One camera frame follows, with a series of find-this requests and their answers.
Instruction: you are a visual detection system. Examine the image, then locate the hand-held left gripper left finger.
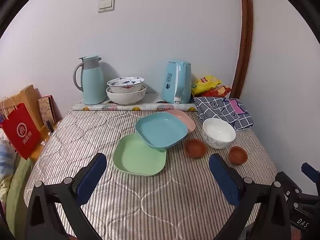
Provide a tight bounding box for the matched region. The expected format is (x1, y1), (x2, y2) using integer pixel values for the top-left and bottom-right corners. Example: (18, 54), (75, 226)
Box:
(25, 152), (108, 240)

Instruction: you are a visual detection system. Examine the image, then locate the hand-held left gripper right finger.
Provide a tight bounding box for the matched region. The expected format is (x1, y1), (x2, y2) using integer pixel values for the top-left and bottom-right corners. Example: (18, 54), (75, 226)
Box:
(209, 153), (293, 240)

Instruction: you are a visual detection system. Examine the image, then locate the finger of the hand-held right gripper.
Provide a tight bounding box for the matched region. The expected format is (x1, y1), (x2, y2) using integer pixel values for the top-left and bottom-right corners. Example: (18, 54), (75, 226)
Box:
(282, 171), (320, 205)
(301, 162), (320, 183)

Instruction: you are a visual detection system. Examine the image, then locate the small brown bowl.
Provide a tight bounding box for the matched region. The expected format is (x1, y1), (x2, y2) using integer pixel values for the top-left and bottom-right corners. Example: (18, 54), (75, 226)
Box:
(184, 139), (207, 158)
(229, 146), (248, 165)

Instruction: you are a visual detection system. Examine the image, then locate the white bowl with blue swirls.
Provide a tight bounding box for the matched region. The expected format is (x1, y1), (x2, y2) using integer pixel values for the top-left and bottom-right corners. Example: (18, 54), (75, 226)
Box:
(202, 117), (236, 150)

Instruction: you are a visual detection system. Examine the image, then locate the pink square plate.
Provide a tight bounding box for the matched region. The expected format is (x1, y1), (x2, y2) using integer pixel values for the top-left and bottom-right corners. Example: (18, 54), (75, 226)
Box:
(165, 109), (196, 133)

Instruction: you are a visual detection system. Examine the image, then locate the green square plate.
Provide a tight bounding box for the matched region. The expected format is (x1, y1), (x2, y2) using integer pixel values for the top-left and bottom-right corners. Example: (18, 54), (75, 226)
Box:
(112, 133), (167, 177)

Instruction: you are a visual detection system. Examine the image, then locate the wooden side table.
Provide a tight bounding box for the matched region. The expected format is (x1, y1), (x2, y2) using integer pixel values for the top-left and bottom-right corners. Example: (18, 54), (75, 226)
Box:
(29, 120), (63, 161)

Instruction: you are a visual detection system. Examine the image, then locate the grey striped quilted blanket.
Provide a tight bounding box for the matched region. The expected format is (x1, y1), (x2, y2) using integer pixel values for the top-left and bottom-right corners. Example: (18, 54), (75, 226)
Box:
(24, 97), (279, 240)

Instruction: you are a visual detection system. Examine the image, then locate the grey checkered cloth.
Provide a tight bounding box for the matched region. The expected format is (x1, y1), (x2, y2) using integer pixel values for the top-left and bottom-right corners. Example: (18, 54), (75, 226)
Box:
(194, 96), (255, 130)

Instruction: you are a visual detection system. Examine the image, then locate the green cloth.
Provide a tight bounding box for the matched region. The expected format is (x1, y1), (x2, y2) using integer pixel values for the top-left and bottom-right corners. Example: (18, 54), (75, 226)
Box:
(5, 155), (33, 230)

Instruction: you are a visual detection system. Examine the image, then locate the fruit print table cover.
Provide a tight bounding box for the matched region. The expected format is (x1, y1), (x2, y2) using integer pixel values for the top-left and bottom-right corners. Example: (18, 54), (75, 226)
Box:
(72, 92), (198, 112)

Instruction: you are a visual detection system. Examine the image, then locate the blue square plate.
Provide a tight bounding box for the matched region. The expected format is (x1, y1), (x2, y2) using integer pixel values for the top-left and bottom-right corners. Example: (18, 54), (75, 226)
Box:
(134, 112), (188, 152)

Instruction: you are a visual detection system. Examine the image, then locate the red paper bag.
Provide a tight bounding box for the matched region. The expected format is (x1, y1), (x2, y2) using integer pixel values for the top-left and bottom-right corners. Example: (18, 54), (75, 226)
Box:
(0, 97), (42, 160)

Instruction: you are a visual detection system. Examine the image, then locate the patterned book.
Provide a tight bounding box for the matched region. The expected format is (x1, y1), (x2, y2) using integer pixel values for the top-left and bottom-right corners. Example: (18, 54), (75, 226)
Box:
(37, 95), (57, 125)

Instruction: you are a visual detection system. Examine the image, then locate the large white patterned bowl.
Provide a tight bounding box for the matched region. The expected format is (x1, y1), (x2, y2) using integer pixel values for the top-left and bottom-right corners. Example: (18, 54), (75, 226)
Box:
(106, 84), (147, 105)

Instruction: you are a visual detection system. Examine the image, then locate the red chip bag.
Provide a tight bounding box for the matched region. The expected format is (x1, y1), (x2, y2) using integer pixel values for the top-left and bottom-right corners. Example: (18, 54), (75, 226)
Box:
(199, 85), (232, 98)

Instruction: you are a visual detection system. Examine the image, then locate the blue striped cloth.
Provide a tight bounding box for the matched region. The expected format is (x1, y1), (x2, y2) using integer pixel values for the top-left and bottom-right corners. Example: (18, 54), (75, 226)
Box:
(0, 140), (18, 180)

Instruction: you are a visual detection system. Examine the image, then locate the light blue thermos jug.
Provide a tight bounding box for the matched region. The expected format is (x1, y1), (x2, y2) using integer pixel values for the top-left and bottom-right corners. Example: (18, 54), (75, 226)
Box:
(73, 56), (107, 105)

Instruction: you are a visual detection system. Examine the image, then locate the yellow chip bag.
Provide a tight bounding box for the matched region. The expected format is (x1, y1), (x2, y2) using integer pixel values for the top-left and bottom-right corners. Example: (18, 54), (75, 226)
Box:
(191, 75), (223, 95)

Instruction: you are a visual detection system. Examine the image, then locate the blue and red painted bowl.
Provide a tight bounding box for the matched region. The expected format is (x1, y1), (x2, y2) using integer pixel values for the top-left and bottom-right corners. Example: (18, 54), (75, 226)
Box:
(107, 76), (145, 93)

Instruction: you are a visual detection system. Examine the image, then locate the light blue electric kettle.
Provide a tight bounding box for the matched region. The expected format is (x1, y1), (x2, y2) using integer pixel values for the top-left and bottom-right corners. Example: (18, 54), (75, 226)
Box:
(161, 60), (192, 105)

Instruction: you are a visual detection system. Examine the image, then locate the brown wooden door frame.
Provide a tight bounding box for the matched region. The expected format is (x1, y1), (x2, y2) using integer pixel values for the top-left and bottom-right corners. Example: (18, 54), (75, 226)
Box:
(231, 0), (254, 99)

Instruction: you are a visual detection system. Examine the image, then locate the white light switch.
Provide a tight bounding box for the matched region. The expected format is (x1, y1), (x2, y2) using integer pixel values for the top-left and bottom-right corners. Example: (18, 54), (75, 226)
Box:
(97, 0), (115, 13)

